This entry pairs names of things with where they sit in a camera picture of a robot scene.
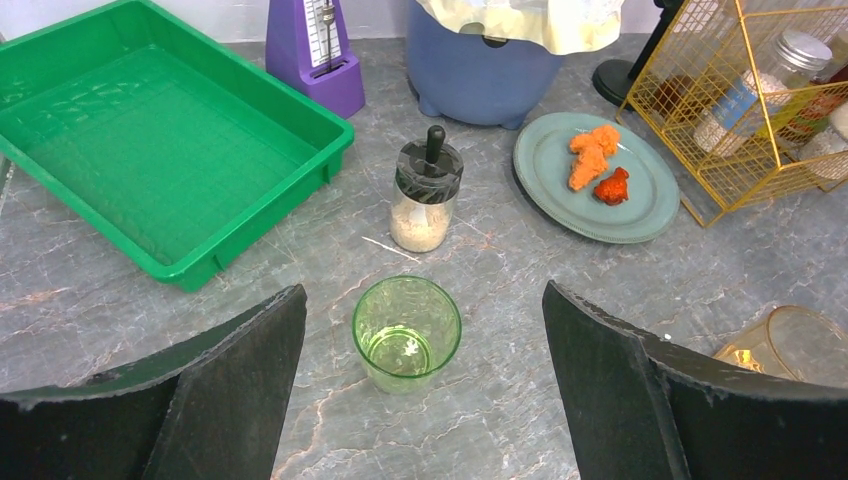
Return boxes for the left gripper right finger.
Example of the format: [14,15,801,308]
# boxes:
[543,282,847,479]

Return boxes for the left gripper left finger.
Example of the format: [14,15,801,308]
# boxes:
[1,285,307,479]

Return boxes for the grey round plate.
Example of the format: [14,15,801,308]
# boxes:
[513,112,680,244]

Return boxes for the glass oil bottle dark liquid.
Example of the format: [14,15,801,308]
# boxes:
[652,74,701,123]

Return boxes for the spice jar black lid powder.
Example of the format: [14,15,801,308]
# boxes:
[389,125,464,253]

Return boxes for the white blue canister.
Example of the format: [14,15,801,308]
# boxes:
[693,29,833,158]

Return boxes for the spice jar black lid beans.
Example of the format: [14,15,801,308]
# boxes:
[799,103,847,181]

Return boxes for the amber glass cup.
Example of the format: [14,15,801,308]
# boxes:
[714,305,847,388]

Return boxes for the green glass cup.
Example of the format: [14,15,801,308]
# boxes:
[352,275,462,395]

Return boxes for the red fried chicken piece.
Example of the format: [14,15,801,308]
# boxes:
[593,167,629,206]

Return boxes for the orange fried chicken piece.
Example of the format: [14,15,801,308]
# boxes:
[568,125,620,191]

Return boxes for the green plastic tray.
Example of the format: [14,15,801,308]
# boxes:
[1,1,354,292]

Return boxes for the black microphone stand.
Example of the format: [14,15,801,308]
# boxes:
[591,0,684,111]

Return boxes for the purple metronome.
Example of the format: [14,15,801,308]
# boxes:
[265,0,365,119]

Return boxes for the blue trash bin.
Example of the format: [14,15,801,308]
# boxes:
[406,1,565,130]

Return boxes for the white plastic bin liner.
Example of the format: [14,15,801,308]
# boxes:
[417,0,623,55]

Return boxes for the yellow wire basket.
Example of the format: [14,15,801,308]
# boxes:
[624,1,847,226]

